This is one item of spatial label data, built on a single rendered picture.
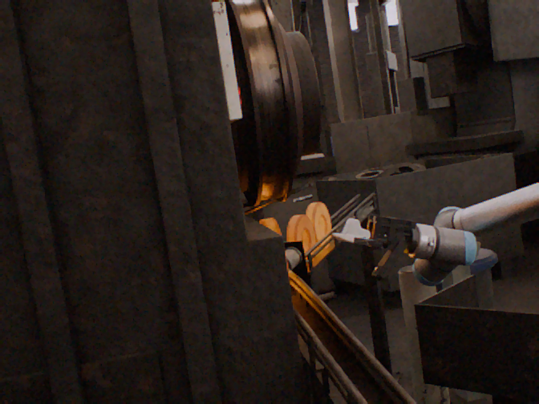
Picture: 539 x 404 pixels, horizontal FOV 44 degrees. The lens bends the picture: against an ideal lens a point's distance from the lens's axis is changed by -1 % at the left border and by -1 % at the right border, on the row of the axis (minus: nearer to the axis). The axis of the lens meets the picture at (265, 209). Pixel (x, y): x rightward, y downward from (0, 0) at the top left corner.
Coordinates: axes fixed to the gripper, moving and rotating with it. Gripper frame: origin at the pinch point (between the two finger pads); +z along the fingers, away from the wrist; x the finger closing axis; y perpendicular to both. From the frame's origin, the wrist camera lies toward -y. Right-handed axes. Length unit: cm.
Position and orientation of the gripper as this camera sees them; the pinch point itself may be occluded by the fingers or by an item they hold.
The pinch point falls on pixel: (337, 237)
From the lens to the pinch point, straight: 169.9
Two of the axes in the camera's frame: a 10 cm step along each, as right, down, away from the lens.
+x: 1.5, 0.6, -9.9
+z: -9.8, -1.5, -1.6
